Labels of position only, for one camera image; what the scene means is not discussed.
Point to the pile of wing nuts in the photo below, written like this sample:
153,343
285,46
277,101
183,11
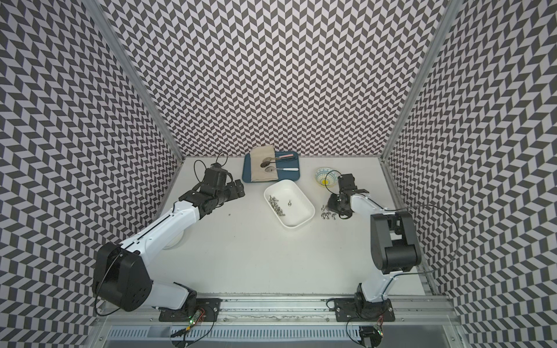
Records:
273,201

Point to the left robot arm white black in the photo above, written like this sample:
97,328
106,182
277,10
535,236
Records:
121,276

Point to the aluminium front rail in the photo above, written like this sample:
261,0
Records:
408,309

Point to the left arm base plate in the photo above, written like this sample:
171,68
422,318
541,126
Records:
209,307

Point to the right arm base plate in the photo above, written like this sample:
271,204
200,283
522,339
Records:
346,309

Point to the metal spoon white handle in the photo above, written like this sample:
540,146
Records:
271,169

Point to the patterned small bowl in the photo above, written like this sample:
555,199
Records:
326,177

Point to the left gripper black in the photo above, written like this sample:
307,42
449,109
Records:
234,193

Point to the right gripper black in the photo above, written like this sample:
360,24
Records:
331,204

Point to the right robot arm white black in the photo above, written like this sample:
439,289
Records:
395,248

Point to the white storage box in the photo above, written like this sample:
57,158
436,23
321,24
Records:
301,212

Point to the metal spoon dark bowl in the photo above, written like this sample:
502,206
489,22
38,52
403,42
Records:
268,162

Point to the blue tray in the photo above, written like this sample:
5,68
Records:
293,162

